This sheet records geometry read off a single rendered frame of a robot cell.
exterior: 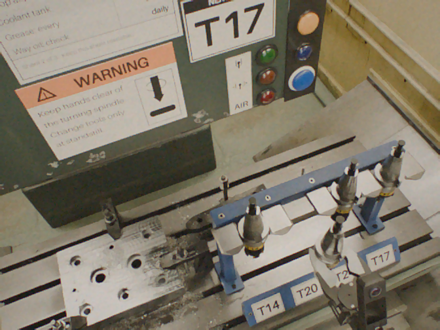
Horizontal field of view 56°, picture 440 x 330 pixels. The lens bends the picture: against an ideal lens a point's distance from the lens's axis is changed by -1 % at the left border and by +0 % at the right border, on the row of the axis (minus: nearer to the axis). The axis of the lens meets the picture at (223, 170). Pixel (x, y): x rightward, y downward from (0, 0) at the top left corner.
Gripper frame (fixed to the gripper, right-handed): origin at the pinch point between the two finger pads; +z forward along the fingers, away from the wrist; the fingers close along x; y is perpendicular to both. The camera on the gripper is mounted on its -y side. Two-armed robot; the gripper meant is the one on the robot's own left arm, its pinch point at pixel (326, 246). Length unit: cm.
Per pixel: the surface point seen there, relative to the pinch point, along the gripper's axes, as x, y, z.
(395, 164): 19.7, -7.7, 7.8
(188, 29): -21, -55, 6
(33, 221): -78, 64, 79
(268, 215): -8.3, -1.5, 10.6
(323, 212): 2.8, -1.7, 6.5
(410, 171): 25.6, -2.0, 7.8
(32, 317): -71, 31, 24
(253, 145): 19, 63, 77
